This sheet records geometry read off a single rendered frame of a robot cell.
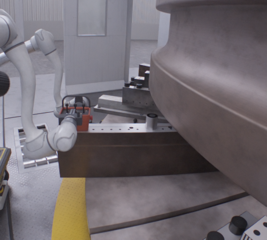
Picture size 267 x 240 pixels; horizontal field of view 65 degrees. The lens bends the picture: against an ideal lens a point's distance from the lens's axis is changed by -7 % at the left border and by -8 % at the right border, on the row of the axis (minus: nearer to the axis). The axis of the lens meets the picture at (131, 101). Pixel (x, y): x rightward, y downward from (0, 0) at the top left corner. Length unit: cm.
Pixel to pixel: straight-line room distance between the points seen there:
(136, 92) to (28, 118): 157
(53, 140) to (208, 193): 111
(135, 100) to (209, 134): 163
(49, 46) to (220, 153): 133
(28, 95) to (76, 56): 328
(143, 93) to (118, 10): 244
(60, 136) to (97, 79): 355
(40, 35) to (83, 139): 80
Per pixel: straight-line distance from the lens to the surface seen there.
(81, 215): 188
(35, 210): 197
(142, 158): 164
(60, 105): 185
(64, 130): 108
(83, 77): 444
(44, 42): 172
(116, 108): 271
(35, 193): 212
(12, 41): 104
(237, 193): 180
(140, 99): 249
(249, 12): 102
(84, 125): 149
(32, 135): 114
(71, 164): 165
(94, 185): 165
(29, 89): 107
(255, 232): 82
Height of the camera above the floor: 140
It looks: 20 degrees down
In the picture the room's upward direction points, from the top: 3 degrees clockwise
